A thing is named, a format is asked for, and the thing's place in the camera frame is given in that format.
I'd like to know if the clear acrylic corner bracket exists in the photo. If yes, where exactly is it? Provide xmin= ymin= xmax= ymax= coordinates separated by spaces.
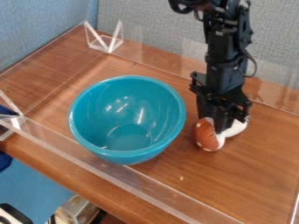
xmin=83 ymin=21 xmax=124 ymax=53

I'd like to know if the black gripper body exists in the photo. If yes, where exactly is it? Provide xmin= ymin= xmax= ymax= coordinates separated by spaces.
xmin=188 ymin=56 xmax=254 ymax=123

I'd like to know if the black and white object corner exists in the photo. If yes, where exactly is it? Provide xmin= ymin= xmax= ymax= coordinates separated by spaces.
xmin=0 ymin=203 xmax=33 ymax=224

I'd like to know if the clear acrylic back barrier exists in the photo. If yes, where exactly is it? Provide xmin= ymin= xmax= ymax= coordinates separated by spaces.
xmin=114 ymin=38 xmax=299 ymax=115

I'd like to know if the dark blue object at left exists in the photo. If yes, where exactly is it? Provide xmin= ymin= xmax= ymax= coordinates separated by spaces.
xmin=0 ymin=104 xmax=19 ymax=172

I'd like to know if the clear acrylic front barrier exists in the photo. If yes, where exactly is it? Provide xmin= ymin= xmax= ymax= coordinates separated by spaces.
xmin=13 ymin=116 xmax=243 ymax=224

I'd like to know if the brown and white toy mushroom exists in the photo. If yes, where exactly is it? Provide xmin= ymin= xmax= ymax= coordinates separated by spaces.
xmin=194 ymin=117 xmax=248 ymax=151

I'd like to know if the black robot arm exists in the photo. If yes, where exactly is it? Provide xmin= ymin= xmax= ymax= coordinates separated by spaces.
xmin=168 ymin=0 xmax=255 ymax=133

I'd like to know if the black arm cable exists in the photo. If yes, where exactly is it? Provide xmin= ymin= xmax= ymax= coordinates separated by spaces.
xmin=238 ymin=49 xmax=259 ymax=79

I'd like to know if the clear acrylic barrier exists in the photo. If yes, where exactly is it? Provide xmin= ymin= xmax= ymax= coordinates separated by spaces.
xmin=114 ymin=38 xmax=299 ymax=115
xmin=13 ymin=116 xmax=243 ymax=224

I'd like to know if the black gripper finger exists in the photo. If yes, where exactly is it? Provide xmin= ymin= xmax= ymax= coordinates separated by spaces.
xmin=214 ymin=109 xmax=239 ymax=134
xmin=196 ymin=95 xmax=216 ymax=118

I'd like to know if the clear acrylic left bracket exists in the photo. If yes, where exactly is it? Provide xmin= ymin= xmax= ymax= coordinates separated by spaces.
xmin=0 ymin=90 xmax=24 ymax=137

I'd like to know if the grey metal object below table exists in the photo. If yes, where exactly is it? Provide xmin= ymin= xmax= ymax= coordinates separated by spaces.
xmin=47 ymin=195 xmax=99 ymax=224

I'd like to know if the blue plastic bowl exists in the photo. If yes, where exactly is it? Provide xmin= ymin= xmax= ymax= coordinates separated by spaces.
xmin=68 ymin=75 xmax=187 ymax=165

